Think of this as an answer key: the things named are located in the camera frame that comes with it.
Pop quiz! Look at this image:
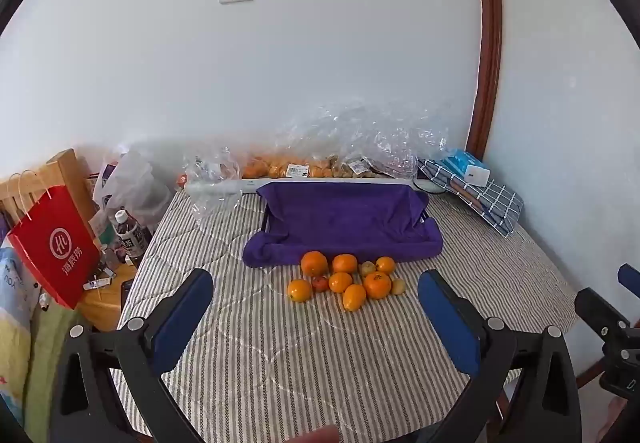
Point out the crumpled clear plastic bag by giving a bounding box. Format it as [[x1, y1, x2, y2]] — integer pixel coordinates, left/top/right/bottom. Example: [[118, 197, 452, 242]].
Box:
[[180, 145, 246, 229]]

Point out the red paper bag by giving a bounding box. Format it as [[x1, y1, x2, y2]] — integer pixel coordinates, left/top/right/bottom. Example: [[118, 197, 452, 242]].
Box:
[[6, 170, 101, 310]]

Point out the blue checked cloth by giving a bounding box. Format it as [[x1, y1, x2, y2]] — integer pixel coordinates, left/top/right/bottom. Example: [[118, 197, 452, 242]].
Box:
[[417, 158, 525, 238]]

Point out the person's left hand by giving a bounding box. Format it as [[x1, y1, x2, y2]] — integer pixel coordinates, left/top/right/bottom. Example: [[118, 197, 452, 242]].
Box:
[[292, 427, 342, 443]]

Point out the clear bag of brown fruits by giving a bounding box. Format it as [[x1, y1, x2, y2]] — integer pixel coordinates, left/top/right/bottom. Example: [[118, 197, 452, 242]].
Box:
[[325, 103, 448, 178]]

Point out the brown wooden door frame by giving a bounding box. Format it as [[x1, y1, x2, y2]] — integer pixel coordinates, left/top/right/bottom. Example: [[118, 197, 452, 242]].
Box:
[[465, 0, 503, 161]]

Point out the large stemmed mandarin orange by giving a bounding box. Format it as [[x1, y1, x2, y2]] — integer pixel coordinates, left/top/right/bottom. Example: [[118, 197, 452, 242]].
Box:
[[363, 271, 392, 300]]

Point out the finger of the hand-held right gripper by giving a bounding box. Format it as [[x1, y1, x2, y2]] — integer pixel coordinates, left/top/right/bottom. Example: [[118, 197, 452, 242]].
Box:
[[574, 288, 632, 339], [617, 263, 640, 299]]

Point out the colourful printed blanket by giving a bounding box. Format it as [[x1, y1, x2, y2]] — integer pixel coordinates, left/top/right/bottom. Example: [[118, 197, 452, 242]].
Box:
[[0, 243, 91, 429]]

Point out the striped quilt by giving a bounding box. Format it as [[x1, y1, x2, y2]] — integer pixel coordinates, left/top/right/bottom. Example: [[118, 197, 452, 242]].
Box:
[[110, 188, 596, 443]]

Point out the white plastic bag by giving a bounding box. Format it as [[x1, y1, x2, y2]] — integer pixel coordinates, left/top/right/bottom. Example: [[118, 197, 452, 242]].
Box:
[[92, 148, 173, 244]]

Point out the wooden nightstand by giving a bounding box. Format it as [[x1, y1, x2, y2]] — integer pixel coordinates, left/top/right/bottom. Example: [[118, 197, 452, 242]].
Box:
[[77, 248, 146, 334]]

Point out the dark tea bottle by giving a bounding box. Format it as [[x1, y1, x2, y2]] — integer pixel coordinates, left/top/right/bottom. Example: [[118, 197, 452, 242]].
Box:
[[112, 209, 151, 259]]

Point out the blue tissue packet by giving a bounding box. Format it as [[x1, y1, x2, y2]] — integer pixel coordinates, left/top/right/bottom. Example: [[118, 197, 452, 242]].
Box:
[[440, 149, 481, 174]]

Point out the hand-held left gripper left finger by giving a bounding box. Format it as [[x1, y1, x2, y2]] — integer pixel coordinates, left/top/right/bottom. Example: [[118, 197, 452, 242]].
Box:
[[50, 268, 216, 443]]

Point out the clear bag of oranges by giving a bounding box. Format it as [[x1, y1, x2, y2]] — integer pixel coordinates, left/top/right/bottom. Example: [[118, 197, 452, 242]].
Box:
[[240, 108, 351, 180]]

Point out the wooden chair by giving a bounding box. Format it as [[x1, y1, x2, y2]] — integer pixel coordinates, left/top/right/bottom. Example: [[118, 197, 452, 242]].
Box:
[[0, 149, 98, 234]]

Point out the oval orange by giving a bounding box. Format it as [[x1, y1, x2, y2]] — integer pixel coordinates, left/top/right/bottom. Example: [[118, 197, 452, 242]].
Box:
[[342, 284, 367, 312]]

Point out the purple towel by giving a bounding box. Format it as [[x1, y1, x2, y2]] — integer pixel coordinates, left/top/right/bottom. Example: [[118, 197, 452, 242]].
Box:
[[242, 180, 445, 270]]

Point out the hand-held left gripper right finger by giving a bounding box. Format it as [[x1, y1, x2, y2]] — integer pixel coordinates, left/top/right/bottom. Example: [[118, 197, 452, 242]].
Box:
[[417, 269, 583, 443]]

